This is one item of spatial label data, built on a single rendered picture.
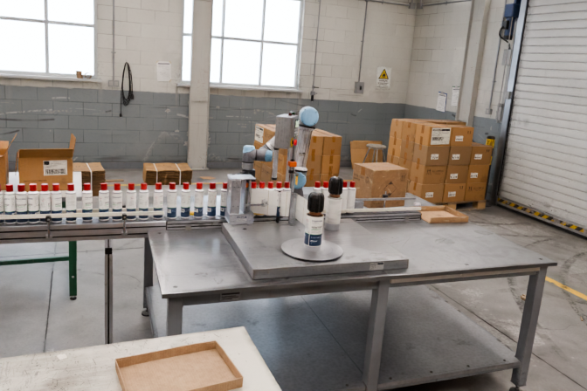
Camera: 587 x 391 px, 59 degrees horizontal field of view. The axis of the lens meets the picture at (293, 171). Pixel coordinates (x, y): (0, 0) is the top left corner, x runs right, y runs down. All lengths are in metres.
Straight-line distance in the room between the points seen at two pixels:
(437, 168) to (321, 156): 1.49
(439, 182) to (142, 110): 4.51
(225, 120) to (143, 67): 1.52
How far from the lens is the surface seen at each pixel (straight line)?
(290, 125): 3.03
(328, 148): 6.73
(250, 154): 3.35
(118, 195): 2.91
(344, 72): 9.25
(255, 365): 1.82
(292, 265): 2.39
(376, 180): 3.54
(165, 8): 8.30
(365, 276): 2.50
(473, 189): 7.36
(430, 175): 6.81
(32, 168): 3.96
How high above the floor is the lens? 1.78
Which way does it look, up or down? 12 degrees down
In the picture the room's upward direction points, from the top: 4 degrees clockwise
